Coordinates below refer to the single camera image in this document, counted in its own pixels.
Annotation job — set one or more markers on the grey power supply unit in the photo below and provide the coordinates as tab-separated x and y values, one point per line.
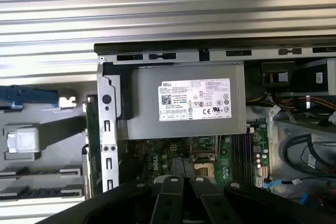
147	98

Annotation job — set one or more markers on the green Dell motherboard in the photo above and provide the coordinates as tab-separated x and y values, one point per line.
225	155

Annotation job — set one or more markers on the hard disk in blue carrier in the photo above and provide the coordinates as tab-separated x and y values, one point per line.
26	95

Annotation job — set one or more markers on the grey parts rack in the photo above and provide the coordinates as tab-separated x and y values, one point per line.
65	155

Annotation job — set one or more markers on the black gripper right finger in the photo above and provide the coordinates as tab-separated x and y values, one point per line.
262	203

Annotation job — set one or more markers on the CPU socket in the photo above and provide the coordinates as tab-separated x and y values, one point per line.
206	169

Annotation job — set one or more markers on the metal socket cover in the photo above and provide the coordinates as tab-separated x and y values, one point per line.
191	147

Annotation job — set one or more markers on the black PC case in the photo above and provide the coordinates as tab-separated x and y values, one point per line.
107	119

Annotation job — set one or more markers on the black RAM slot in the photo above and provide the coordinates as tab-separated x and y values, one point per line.
233	158
238	158
244	158
249	158

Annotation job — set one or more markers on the silver CPU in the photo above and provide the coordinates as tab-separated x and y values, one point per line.
26	140

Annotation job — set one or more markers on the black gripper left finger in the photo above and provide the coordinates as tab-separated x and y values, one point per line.
168	203

